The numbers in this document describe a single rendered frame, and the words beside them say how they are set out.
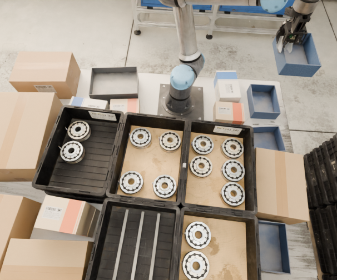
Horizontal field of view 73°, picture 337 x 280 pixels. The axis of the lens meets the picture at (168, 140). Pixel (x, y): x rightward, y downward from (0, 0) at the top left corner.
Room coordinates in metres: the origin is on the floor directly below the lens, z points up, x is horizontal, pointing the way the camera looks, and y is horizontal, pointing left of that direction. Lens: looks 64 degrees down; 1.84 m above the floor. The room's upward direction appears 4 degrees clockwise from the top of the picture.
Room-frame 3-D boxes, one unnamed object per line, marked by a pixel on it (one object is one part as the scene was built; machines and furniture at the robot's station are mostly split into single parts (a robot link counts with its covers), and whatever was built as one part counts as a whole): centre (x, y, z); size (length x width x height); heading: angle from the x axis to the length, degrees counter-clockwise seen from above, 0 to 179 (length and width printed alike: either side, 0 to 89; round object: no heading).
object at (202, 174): (0.35, -0.16, 0.86); 0.10 x 0.10 x 0.01
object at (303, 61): (0.82, -0.54, 1.10); 0.20 x 0.15 x 0.07; 0
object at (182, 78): (0.79, -0.05, 0.91); 0.13 x 0.12 x 0.14; 158
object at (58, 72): (0.88, 0.73, 0.78); 0.30 x 0.22 x 0.16; 94
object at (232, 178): (0.34, -0.30, 0.86); 0.10 x 0.10 x 0.01
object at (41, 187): (0.38, 0.37, 0.92); 0.40 x 0.30 x 0.02; 177
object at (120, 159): (0.37, 0.07, 0.87); 0.40 x 0.30 x 0.11; 177
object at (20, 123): (0.47, 0.72, 0.80); 0.40 x 0.30 x 0.20; 4
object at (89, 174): (0.38, 0.37, 0.87); 0.40 x 0.30 x 0.11; 177
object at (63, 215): (0.10, 0.39, 0.89); 0.16 x 0.12 x 0.07; 85
